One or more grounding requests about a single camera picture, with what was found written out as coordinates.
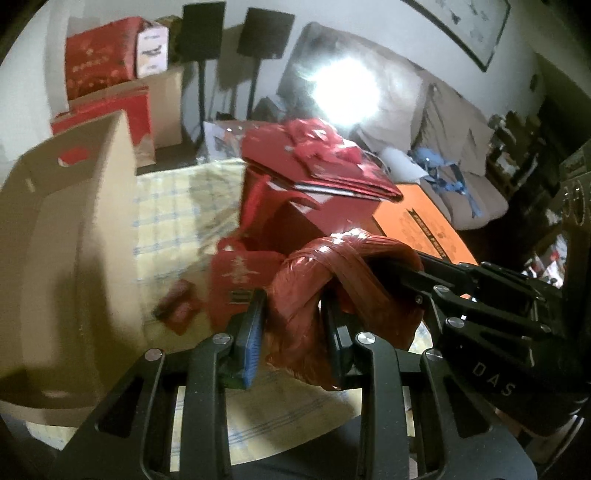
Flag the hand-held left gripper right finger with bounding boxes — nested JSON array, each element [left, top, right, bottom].
[[321, 295, 539, 480]]

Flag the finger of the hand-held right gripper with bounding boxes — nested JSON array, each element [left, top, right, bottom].
[[402, 281, 555, 344], [369, 251, 561, 303]]

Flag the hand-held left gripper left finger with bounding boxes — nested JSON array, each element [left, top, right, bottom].
[[51, 290, 269, 480]]

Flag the red knot-shaped packet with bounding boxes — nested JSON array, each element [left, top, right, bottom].
[[265, 231, 426, 389]]

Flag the orange box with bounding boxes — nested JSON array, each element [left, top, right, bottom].
[[372, 182, 479, 301]]

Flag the small red gift bag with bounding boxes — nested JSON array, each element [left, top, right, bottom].
[[208, 237, 287, 334]]

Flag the small red packet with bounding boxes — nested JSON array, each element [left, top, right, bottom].
[[154, 279, 202, 334]]

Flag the white paper sheet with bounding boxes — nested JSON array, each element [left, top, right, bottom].
[[378, 148, 428, 182]]

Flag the beige sofa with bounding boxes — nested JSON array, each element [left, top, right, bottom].
[[277, 22, 509, 232]]

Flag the checkered yellow tablecloth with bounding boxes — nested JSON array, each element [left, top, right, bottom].
[[23, 159, 419, 468]]

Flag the red ribbon bow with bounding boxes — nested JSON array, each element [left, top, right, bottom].
[[285, 118, 366, 172]]

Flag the printed white packet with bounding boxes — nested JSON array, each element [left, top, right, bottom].
[[198, 120, 252, 163]]

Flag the framed ink painting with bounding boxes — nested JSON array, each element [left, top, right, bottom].
[[406, 0, 511, 73]]

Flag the red carton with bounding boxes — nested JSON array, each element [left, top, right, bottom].
[[50, 85, 156, 168]]

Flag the black speaker on stand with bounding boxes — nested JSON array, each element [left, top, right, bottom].
[[237, 8, 296, 121], [178, 2, 227, 136]]

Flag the white printed box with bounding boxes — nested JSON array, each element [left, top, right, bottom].
[[135, 21, 170, 79]]

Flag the blue strap bundle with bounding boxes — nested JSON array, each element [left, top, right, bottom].
[[410, 147, 484, 217]]

